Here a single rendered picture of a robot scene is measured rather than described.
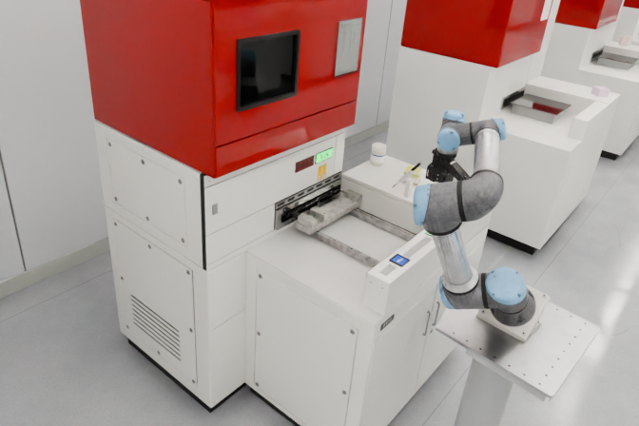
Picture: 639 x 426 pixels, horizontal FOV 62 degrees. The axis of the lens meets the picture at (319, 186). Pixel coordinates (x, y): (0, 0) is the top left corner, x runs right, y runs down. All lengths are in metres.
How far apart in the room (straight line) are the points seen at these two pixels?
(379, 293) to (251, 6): 1.03
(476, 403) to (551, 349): 0.39
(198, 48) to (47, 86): 1.57
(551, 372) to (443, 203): 0.70
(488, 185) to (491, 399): 0.95
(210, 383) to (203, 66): 1.37
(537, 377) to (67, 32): 2.68
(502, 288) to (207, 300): 1.09
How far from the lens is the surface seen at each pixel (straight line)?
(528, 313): 1.96
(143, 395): 2.79
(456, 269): 1.72
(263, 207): 2.16
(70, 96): 3.26
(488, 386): 2.16
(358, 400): 2.16
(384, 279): 1.86
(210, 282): 2.13
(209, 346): 2.33
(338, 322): 2.00
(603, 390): 3.25
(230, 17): 1.72
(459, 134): 1.84
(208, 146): 1.81
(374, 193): 2.45
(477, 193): 1.49
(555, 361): 1.97
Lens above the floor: 2.05
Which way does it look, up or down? 27 degrees down
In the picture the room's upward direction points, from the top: 5 degrees clockwise
